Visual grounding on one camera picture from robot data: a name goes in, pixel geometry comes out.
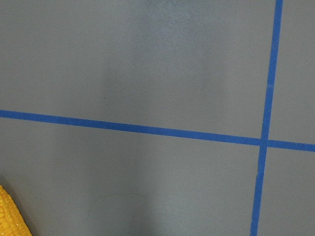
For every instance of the yellow corn cob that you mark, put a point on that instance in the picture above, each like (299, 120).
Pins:
(11, 221)

